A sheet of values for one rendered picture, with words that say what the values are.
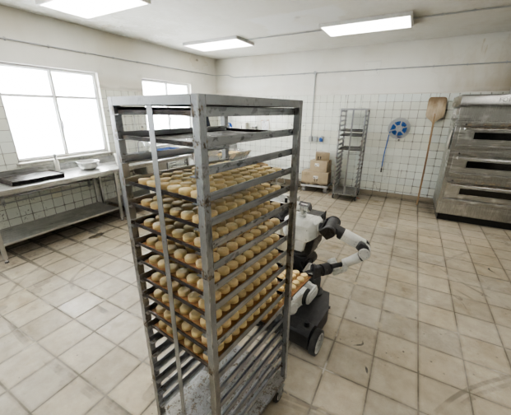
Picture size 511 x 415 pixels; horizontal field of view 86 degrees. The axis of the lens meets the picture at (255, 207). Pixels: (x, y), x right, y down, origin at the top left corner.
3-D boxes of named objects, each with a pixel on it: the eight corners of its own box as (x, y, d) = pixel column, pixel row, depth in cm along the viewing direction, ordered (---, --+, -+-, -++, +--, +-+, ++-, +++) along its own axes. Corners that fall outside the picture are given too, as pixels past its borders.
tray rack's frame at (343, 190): (336, 189, 641) (345, 108, 582) (360, 193, 620) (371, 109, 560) (331, 197, 587) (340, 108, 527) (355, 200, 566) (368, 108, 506)
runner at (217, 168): (289, 153, 136) (289, 146, 135) (294, 154, 134) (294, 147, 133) (189, 177, 86) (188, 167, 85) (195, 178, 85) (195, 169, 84)
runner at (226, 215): (287, 188, 142) (287, 183, 141) (292, 189, 140) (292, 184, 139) (193, 230, 92) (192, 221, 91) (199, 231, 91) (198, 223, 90)
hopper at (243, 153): (202, 165, 312) (201, 153, 308) (234, 159, 355) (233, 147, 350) (220, 168, 296) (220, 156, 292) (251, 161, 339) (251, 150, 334)
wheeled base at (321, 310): (290, 289, 286) (292, 261, 275) (340, 309, 258) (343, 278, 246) (254, 325, 237) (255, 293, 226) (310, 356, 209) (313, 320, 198)
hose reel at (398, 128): (401, 173, 577) (412, 118, 540) (401, 174, 562) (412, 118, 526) (380, 170, 595) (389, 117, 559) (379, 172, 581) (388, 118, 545)
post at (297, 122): (282, 375, 182) (297, 100, 126) (286, 378, 181) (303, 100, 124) (280, 379, 180) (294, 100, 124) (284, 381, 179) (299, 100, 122)
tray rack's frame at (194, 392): (229, 351, 211) (221, 101, 152) (287, 388, 183) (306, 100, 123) (158, 423, 162) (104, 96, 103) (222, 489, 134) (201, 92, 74)
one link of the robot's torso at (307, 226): (294, 238, 245) (295, 200, 233) (330, 249, 226) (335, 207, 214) (276, 251, 222) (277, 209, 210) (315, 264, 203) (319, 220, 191)
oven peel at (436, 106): (407, 203, 559) (429, 96, 514) (407, 203, 563) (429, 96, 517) (425, 206, 546) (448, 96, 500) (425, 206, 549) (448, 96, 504)
